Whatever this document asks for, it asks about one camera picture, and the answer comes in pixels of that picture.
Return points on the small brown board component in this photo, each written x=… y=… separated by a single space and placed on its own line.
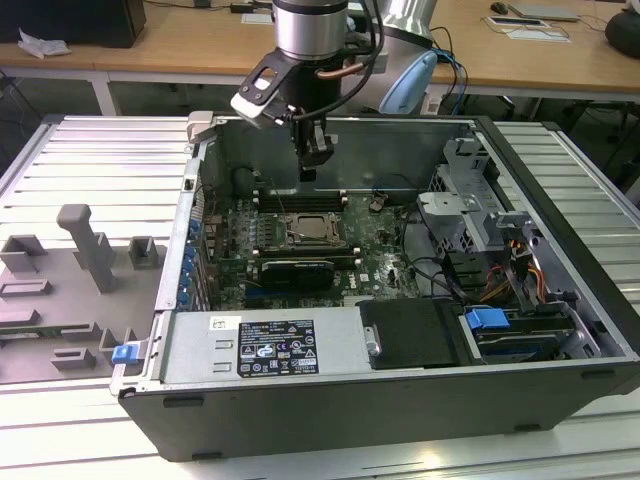
x=377 y=201

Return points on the blue case latch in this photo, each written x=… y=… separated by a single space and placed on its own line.
x=124 y=354

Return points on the white paper sheet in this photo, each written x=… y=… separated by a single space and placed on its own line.
x=540 y=35

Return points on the hard disk in blue carrier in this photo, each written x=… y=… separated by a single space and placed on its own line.
x=484 y=318

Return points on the black desktop box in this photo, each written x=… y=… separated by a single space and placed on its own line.
x=75 y=20

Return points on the silver CPU plate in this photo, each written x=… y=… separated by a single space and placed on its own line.
x=315 y=226

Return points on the CPU socket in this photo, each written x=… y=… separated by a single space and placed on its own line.
x=287 y=229

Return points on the grey parts rack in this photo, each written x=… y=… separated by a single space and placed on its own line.
x=125 y=300

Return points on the grey case release latch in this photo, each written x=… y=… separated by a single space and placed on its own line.
x=199 y=125

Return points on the black plastic shroud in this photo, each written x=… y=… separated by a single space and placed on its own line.
x=405 y=330

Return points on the white flat device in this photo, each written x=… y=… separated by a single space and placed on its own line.
x=517 y=22

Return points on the grey laptop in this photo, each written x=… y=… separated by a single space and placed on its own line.
x=542 y=10

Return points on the black round bag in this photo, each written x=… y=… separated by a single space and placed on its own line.
x=624 y=32

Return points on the grey power supply unit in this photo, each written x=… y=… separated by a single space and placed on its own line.
x=200 y=345

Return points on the green RAM stick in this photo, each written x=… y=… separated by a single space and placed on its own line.
x=55 y=330

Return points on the black power adapter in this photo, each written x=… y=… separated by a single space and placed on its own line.
x=242 y=8

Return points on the white printed sheet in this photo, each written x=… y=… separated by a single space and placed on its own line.
x=257 y=18

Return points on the blue card retention clip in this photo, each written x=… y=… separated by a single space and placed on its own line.
x=190 y=260
x=184 y=297
x=187 y=278
x=194 y=229

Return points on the black computer mouse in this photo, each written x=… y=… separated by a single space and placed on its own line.
x=499 y=7

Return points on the copper curved tube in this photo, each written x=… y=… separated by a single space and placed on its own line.
x=340 y=74

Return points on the green motherboard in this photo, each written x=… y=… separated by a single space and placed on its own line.
x=380 y=265

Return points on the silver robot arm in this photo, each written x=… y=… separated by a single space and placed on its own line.
x=310 y=30

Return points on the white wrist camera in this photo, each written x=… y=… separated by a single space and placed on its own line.
x=252 y=102

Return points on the black open PC case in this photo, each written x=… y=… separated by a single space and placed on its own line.
x=350 y=415

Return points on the white barcode sticker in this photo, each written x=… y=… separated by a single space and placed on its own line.
x=224 y=323

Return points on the black graphics card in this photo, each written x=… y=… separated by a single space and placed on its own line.
x=295 y=275

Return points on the grey metal drive cage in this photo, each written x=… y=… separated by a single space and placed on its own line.
x=465 y=220

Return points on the wooden desk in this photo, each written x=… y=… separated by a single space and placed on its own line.
x=200 y=45

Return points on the crumpled white paper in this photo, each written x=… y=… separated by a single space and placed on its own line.
x=42 y=45

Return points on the black label sticker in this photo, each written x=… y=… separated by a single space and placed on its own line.
x=277 y=345

